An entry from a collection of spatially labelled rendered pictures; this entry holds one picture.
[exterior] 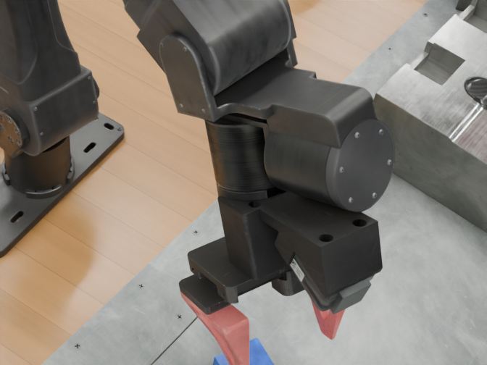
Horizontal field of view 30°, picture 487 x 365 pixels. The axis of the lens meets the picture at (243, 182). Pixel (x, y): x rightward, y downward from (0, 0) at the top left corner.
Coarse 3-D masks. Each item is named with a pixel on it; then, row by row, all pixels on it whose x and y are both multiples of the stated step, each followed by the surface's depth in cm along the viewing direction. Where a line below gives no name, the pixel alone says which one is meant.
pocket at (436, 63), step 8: (432, 48) 98; (440, 48) 97; (424, 56) 98; (432, 56) 98; (440, 56) 98; (448, 56) 97; (456, 56) 96; (416, 64) 97; (424, 64) 99; (432, 64) 99; (440, 64) 98; (448, 64) 98; (456, 64) 97; (424, 72) 98; (432, 72) 98; (440, 72) 98; (448, 72) 98; (440, 80) 97
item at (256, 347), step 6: (252, 342) 77; (258, 342) 77; (252, 348) 77; (258, 348) 77; (264, 348) 77; (222, 354) 76; (252, 354) 77; (258, 354) 77; (264, 354) 77; (216, 360) 76; (222, 360) 76; (252, 360) 76; (258, 360) 76; (264, 360) 76; (270, 360) 77
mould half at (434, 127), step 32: (448, 32) 98; (480, 32) 99; (480, 64) 96; (384, 96) 91; (416, 96) 92; (448, 96) 92; (416, 128) 91; (448, 128) 89; (480, 128) 90; (416, 160) 93; (448, 160) 91; (480, 160) 88; (448, 192) 93; (480, 192) 90; (480, 224) 93
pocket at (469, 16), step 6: (474, 0) 104; (480, 0) 103; (486, 0) 103; (474, 6) 104; (480, 6) 104; (486, 6) 103; (462, 12) 103; (468, 12) 103; (474, 12) 105; (480, 12) 104; (486, 12) 104; (462, 18) 103; (468, 18) 105; (474, 18) 105; (480, 18) 105; (486, 18) 104; (474, 24) 104; (480, 24) 104; (486, 24) 104; (486, 30) 104
